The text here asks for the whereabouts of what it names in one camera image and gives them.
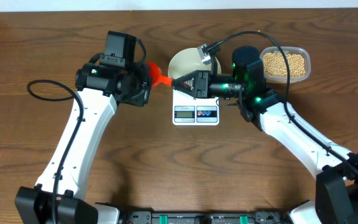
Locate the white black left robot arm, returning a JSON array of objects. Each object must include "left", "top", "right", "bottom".
[{"left": 15, "top": 31, "right": 152, "bottom": 223}]

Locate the white digital kitchen scale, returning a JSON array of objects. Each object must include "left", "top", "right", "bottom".
[{"left": 172, "top": 90, "right": 219, "bottom": 126}]

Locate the clear plastic container of beans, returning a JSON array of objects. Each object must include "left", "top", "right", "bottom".
[{"left": 260, "top": 47, "right": 311, "bottom": 83}]

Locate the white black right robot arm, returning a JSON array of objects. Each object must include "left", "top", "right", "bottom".
[{"left": 168, "top": 46, "right": 358, "bottom": 223}]

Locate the cream round bowl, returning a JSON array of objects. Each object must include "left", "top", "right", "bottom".
[{"left": 168, "top": 48, "right": 211, "bottom": 79}]

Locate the red measuring scoop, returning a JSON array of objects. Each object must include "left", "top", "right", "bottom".
[{"left": 146, "top": 62, "right": 173, "bottom": 88}]

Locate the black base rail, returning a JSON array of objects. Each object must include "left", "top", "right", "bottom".
[{"left": 117, "top": 211, "right": 292, "bottom": 224}]

